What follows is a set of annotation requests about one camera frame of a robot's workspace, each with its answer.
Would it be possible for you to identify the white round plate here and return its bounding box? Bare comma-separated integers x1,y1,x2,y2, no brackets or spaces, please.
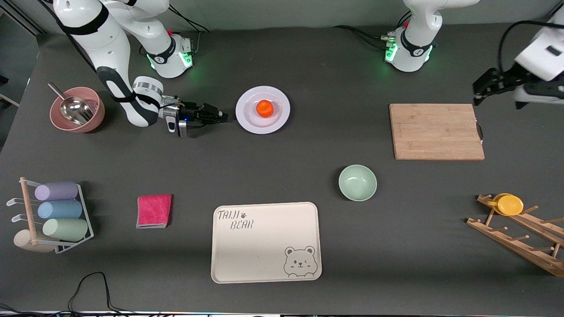
235,86,291,135

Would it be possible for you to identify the wooden cutting board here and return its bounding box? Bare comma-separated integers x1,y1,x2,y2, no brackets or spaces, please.
389,103,486,161

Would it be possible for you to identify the pink bowl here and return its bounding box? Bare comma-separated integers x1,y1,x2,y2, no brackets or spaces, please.
49,87,106,133

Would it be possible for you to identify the metal scoop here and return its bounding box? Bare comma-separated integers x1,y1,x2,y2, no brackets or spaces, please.
48,82,94,126

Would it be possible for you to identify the pink folded cloth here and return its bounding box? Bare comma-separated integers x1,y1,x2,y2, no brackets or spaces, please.
136,194,173,229

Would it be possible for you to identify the yellow cup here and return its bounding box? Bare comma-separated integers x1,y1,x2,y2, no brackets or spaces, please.
486,193,524,216

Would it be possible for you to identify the cream bear print tray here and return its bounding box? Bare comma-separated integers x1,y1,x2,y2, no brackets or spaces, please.
211,202,323,284

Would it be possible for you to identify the purple cup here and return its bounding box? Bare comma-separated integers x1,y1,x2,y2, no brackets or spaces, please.
34,181,79,202

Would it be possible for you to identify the blue cup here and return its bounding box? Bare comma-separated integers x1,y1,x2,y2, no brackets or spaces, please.
37,200,83,220

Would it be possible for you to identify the wooden dish rack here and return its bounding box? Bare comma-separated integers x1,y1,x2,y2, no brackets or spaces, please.
466,194,564,277

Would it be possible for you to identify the light green bowl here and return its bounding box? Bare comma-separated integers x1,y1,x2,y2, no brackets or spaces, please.
338,165,378,202

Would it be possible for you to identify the green cup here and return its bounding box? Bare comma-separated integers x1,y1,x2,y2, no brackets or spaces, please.
42,218,89,242

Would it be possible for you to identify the beige cup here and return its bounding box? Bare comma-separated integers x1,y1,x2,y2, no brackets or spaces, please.
13,230,56,254

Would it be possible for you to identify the black right arm base cable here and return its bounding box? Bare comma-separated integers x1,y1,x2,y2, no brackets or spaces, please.
140,4,211,55

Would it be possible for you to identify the black arm base cable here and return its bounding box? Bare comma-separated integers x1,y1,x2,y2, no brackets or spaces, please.
140,4,211,55
332,11,412,50

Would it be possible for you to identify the black left arm base cable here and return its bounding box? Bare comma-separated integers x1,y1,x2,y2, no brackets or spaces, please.
332,11,412,50

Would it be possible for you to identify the black wall rail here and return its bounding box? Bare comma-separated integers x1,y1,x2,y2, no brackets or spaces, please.
0,7,45,36

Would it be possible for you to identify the white wire cup rack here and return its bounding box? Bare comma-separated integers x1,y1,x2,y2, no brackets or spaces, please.
6,177,95,254

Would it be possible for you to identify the black table cable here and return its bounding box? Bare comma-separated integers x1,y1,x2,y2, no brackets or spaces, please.
0,272,177,317

